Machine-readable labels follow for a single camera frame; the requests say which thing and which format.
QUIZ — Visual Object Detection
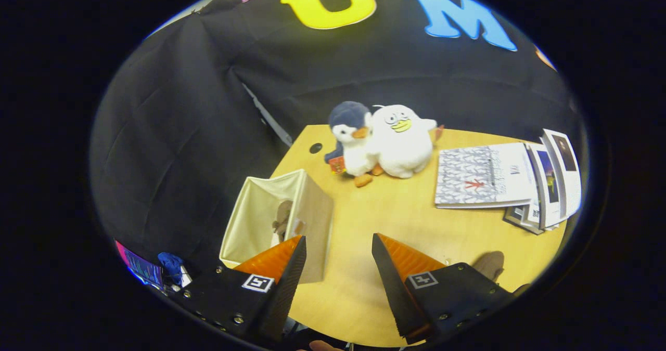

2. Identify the grey patterned white book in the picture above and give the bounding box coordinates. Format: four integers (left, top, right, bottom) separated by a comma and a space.
434, 143, 536, 210

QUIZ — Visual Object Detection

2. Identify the beige fabric storage box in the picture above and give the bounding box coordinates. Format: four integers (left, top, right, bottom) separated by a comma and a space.
220, 169, 335, 284

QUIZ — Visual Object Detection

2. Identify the white duck plush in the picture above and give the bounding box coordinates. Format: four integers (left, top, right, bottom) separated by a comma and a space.
370, 105, 445, 179

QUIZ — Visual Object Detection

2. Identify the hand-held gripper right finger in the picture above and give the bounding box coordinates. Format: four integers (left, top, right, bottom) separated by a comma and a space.
372, 233, 521, 344

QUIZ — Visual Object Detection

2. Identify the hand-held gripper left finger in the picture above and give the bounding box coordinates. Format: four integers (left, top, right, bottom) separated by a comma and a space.
177, 235, 308, 344

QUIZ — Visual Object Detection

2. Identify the white book dark picture cover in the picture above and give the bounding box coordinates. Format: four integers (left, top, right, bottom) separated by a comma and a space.
541, 129, 582, 219

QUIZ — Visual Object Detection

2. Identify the blue cloth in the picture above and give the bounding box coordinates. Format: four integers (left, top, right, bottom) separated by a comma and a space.
158, 252, 186, 287

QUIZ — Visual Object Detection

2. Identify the grey white penguin plush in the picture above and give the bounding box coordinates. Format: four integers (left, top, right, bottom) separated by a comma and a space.
324, 101, 385, 188

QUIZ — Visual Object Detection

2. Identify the brown fuzzy slipper shoe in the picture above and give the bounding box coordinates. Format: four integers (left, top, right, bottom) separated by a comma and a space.
471, 251, 505, 283
272, 200, 295, 243

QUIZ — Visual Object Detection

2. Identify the computer monitor screen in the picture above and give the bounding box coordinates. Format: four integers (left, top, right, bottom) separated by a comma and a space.
114, 240, 164, 289

